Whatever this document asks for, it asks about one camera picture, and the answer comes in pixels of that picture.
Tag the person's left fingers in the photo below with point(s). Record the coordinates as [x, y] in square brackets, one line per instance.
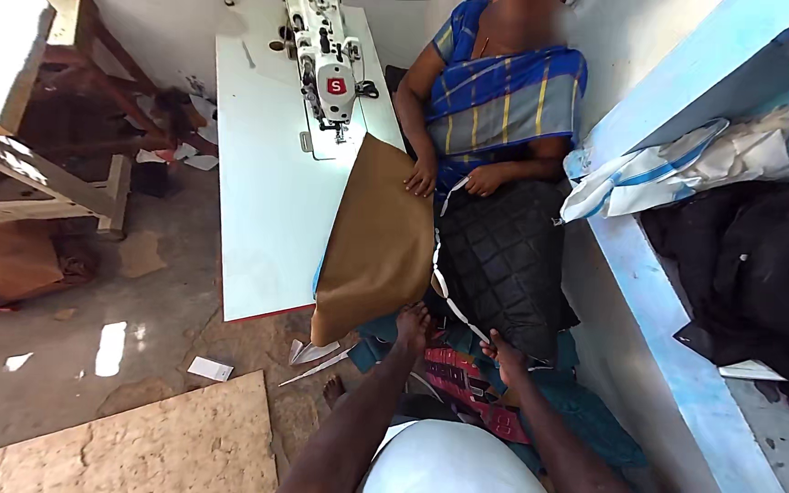
[422, 313]

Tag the white cloth with blue stripes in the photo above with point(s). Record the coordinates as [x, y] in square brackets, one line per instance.
[682, 168]

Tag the white piping strip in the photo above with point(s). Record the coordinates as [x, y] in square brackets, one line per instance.
[459, 313]

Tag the person's right fingers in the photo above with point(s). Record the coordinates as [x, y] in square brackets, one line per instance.
[494, 340]

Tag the light blue shelf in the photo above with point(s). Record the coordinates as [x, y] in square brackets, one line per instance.
[668, 315]

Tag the pile of black garments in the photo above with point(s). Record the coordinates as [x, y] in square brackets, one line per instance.
[757, 274]

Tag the person's left forearm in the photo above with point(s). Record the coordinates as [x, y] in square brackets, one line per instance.
[360, 424]

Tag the red patterned fabric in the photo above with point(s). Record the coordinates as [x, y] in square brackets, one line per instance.
[463, 383]

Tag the light plywood board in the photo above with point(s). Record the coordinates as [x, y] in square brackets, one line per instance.
[161, 438]

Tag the white sewing machine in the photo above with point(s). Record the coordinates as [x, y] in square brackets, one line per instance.
[334, 82]

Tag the white sewing table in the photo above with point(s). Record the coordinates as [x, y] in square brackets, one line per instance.
[268, 178]

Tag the person's left hand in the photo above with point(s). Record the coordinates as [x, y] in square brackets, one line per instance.
[410, 330]

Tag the reddish-brown wooden frame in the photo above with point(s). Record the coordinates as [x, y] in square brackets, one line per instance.
[103, 75]

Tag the small white carton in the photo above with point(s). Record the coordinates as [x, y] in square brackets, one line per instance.
[210, 368]

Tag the white fabric scrap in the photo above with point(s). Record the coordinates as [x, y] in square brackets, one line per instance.
[309, 354]

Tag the teal fabric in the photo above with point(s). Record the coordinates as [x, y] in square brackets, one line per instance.
[586, 411]

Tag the person's right hand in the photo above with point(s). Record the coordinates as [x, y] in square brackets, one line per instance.
[509, 356]

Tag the brown leather-like fabric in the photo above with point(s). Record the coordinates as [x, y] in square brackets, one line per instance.
[384, 236]

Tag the person's right forearm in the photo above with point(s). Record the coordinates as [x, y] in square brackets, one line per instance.
[552, 426]

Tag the pile of paper scraps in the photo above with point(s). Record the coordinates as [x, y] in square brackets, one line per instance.
[192, 147]

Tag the person's body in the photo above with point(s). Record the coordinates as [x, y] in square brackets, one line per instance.
[456, 459]

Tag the black quilted fabric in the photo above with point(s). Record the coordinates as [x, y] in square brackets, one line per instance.
[511, 253]

